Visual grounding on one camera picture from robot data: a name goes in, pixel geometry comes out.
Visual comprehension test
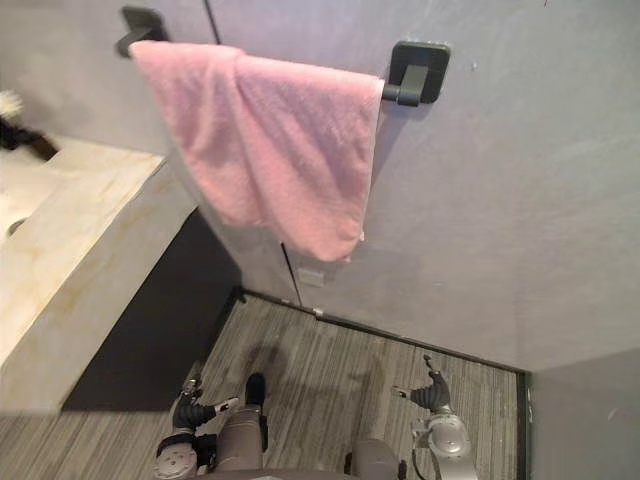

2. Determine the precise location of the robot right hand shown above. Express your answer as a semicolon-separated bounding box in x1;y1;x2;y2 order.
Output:
391;353;452;414

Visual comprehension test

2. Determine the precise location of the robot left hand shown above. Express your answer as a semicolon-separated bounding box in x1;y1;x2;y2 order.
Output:
169;363;241;432

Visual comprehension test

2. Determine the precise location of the robot right leg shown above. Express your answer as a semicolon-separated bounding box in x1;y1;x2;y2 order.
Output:
343;437;402;480

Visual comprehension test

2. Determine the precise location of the dark cabinet under counter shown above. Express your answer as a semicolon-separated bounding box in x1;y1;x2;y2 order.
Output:
60;209;247;413

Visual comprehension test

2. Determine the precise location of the beige marble washbasin counter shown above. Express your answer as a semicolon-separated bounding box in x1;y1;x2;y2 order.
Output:
0;137;200;413

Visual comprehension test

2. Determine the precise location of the pink towel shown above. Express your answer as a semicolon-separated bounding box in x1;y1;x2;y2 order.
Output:
128;39;386;263

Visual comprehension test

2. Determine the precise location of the white fluffy brush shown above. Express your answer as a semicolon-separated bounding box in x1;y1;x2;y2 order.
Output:
0;89;25;118

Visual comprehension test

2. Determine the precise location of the black wall towel rail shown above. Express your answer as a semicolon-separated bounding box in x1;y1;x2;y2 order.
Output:
114;5;452;109

